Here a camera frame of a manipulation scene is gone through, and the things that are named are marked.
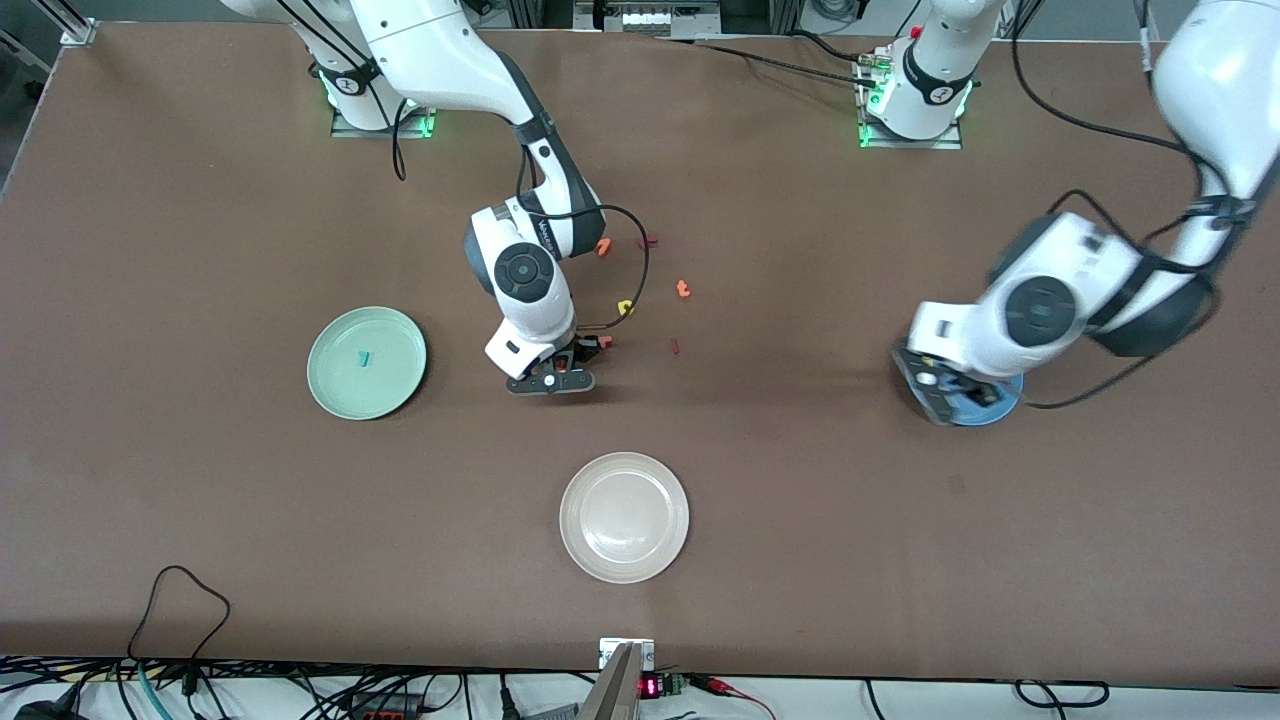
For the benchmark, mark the grey metal camera mount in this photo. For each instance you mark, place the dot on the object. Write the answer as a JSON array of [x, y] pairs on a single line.
[[622, 690]]

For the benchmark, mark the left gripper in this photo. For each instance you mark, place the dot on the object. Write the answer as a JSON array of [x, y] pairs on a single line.
[[980, 391]]

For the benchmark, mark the pale green plate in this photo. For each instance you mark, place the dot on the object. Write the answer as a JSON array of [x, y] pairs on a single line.
[[390, 385]]

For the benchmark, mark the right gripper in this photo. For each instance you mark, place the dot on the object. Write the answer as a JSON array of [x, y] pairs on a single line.
[[583, 349]]

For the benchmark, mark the grey control box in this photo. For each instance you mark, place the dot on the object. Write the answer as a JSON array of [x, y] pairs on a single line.
[[650, 18]]

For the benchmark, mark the cream white plate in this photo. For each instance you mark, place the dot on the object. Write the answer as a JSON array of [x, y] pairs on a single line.
[[624, 518]]

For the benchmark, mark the aluminium frame extrusion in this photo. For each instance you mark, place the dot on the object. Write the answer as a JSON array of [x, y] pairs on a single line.
[[75, 30]]

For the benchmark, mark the red clip leads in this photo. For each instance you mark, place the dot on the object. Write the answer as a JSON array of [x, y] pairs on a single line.
[[722, 686]]

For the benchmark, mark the blue plate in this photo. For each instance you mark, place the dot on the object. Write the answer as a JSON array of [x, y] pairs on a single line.
[[1000, 413]]

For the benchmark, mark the black power plug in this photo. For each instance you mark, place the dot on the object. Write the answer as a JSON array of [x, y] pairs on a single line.
[[45, 710]]

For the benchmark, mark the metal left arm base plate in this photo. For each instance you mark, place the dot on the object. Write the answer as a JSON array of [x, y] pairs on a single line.
[[910, 144]]

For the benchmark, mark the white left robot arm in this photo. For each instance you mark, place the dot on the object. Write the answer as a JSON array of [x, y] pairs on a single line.
[[1220, 80]]

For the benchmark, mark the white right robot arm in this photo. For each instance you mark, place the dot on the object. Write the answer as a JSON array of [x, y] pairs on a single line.
[[430, 50]]

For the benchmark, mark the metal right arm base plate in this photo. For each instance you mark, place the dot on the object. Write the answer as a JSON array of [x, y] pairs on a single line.
[[415, 131]]

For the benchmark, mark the red LED display module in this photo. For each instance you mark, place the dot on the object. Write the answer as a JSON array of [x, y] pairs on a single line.
[[650, 687]]

